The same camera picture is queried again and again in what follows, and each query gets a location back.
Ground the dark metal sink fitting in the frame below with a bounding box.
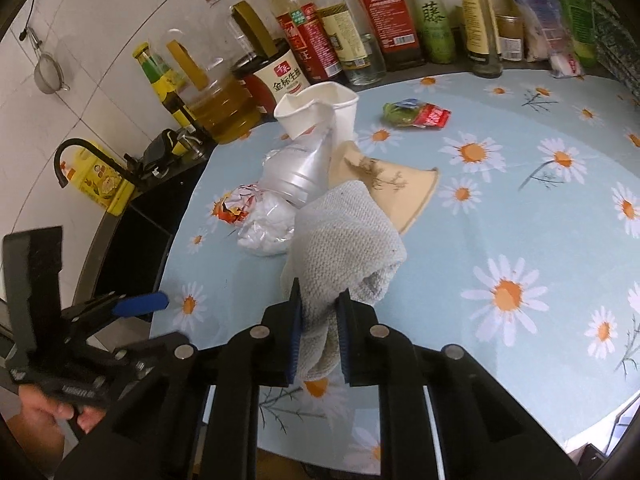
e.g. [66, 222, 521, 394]
[142, 127, 208, 171]

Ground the metal strainer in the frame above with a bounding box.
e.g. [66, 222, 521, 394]
[26, 27, 71, 95]

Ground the grey knitted cloth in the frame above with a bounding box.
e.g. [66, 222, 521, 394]
[280, 180, 407, 383]

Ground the green packet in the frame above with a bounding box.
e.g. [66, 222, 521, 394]
[550, 0, 601, 68]

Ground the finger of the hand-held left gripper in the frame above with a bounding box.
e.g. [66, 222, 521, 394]
[62, 291, 170, 332]

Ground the large cooking oil jug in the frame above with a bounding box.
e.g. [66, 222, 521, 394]
[150, 0, 263, 145]

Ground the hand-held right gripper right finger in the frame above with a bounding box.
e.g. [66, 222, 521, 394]
[335, 288, 583, 480]

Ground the yellow dish soap bottle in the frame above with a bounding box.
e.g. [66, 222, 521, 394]
[60, 152, 136, 217]

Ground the white plastic bag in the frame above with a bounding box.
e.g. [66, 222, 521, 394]
[236, 192, 298, 257]

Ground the small brown seasoning jar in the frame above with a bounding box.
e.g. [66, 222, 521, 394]
[495, 12, 526, 62]

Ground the black cap red label bottle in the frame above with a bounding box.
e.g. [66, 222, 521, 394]
[254, 0, 346, 86]

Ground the black faucet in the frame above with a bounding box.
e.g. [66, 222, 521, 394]
[54, 138, 146, 191]

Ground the green label oil bottle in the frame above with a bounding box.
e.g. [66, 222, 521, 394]
[402, 0, 457, 65]

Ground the red and white wrapper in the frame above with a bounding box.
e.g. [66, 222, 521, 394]
[212, 182, 263, 226]

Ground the dark soy sauce bottle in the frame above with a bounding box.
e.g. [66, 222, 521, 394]
[230, 1, 313, 116]

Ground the white paper cup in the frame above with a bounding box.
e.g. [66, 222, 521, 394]
[274, 81, 360, 148]

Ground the clear bottle yellowish label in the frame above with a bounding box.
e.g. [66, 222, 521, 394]
[305, 0, 387, 86]

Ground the patterned cloth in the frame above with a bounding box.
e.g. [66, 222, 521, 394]
[590, 0, 640, 101]

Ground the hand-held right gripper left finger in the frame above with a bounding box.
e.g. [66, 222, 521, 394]
[55, 277, 303, 480]

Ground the clear plastic cup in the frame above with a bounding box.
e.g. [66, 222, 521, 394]
[260, 132, 333, 208]

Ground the person's left hand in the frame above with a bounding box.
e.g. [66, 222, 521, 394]
[19, 385, 104, 471]

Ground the black sink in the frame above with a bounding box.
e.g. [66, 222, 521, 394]
[75, 160, 211, 321]

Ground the clear bottle yellow label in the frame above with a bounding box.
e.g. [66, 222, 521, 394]
[450, 0, 503, 78]

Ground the white and blue bag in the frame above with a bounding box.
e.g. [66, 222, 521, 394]
[505, 0, 586, 79]

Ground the black wall cable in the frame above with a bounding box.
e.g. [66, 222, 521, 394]
[20, 0, 41, 40]

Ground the brown paper cup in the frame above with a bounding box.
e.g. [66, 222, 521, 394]
[327, 141, 442, 236]

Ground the green and red snack wrapper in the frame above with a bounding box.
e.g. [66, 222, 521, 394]
[382, 100, 452, 131]

